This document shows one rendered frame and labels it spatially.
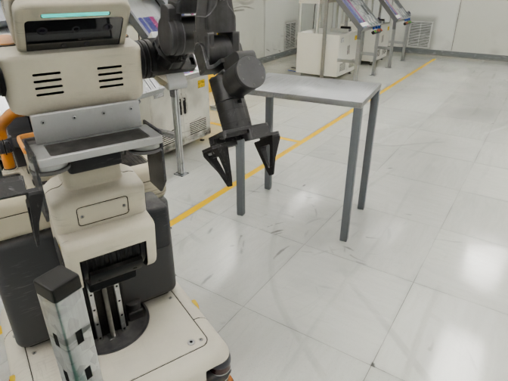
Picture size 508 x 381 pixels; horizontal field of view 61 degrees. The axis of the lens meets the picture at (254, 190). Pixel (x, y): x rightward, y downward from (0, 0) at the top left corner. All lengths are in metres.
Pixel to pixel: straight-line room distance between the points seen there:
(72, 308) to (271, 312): 1.59
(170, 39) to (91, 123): 0.24
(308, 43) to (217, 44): 5.65
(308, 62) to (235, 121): 5.72
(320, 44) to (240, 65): 5.65
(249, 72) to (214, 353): 0.97
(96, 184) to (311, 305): 1.25
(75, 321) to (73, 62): 0.62
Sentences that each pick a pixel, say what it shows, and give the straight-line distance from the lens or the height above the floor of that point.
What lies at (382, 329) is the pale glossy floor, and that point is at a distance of 1.99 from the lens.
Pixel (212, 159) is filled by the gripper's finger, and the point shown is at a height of 1.04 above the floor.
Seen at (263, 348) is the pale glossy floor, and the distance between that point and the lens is 1.84.
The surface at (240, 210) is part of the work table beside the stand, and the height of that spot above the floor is 0.04.
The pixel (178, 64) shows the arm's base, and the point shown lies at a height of 1.16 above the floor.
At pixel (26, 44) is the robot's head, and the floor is 1.23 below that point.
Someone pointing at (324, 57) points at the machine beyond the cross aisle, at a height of 0.32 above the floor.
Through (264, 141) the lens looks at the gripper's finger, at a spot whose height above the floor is 1.05.
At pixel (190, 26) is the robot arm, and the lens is 0.93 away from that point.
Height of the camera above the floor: 1.35
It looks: 27 degrees down
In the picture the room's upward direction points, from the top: straight up
